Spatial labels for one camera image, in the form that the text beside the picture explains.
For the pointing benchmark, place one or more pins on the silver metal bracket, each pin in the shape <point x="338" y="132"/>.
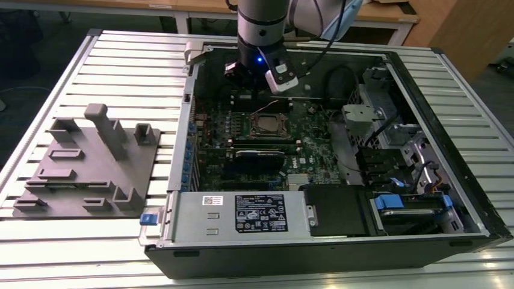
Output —
<point x="359" y="116"/>

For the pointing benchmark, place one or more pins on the grey parts rack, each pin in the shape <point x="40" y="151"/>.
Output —
<point x="96" y="168"/>

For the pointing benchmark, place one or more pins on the silver chipset heatsink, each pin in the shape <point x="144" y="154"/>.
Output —
<point x="299" y="179"/>

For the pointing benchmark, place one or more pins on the black PC case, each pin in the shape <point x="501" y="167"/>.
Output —
<point x="280" y="262"/>

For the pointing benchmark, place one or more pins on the grey wheeled chair base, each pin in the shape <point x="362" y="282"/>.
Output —
<point x="505" y="61"/>

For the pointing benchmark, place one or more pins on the green motherboard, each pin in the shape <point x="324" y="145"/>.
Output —
<point x="320" y="156"/>

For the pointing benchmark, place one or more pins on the silver perforated drive cage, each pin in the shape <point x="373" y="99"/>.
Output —
<point x="379" y="93"/>

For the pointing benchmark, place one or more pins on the grey flat support bar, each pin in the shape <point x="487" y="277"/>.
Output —
<point x="340" y="150"/>

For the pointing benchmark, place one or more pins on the silver power supply unit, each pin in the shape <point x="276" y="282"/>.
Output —
<point x="192" y="222"/>

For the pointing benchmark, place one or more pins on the blue case latch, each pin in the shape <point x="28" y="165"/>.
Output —
<point x="147" y="219"/>

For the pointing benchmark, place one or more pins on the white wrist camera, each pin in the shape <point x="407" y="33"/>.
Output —
<point x="280" y="79"/>

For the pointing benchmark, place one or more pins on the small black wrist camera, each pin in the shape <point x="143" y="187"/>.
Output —
<point x="232" y="71"/>

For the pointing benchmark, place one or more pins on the wooden cabinet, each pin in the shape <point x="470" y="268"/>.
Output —
<point x="466" y="30"/>

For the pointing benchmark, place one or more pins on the black fan housing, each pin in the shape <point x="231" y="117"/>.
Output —
<point x="381" y="162"/>

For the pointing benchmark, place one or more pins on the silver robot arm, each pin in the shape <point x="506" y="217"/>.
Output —
<point x="260" y="27"/>

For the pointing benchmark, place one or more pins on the CPU with silver top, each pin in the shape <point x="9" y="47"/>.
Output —
<point x="268" y="123"/>

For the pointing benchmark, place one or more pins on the grey plastic case hinge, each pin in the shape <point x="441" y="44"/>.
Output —
<point x="194" y="49"/>

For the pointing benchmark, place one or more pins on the wooden desk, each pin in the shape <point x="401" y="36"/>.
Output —
<point x="385" y="15"/>

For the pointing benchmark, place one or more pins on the black office chair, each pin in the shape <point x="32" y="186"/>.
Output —
<point x="20" y="45"/>

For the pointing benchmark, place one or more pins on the black graphics card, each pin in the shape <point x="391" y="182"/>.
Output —
<point x="256" y="162"/>

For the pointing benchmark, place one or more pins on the hard disk in blue carrier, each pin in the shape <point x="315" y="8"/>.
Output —
<point x="389" y="201"/>

